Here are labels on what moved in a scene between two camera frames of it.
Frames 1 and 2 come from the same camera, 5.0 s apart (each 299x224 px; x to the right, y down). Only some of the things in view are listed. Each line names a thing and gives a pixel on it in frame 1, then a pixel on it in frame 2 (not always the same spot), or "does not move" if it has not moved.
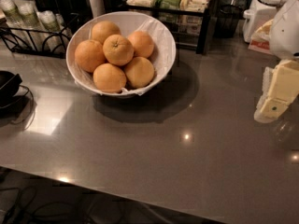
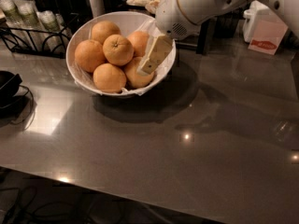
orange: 139,72 does not move
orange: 109,78 does not move
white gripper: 286,32 to 168,20
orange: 118,49 does not move
